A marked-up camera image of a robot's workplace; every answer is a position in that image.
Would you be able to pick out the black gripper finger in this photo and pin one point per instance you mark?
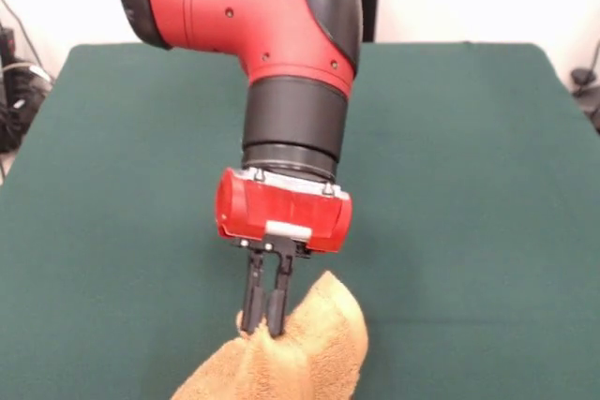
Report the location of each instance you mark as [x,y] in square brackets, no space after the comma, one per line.
[276,315]
[250,311]

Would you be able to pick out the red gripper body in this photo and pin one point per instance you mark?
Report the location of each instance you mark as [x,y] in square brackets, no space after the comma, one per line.
[281,208]

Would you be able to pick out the tan terry towel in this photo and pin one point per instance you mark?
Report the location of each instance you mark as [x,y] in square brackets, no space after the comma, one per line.
[304,362]

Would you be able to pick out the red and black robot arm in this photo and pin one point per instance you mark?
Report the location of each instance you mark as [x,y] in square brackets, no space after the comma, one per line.
[234,6]

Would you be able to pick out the dark green table cloth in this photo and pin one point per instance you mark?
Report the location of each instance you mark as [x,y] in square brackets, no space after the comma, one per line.
[469,184]

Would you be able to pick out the black upright power strip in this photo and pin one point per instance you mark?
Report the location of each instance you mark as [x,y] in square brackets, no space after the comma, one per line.
[6,44]

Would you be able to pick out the small black power adapter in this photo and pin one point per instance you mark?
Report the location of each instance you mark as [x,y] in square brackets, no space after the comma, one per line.
[581,77]

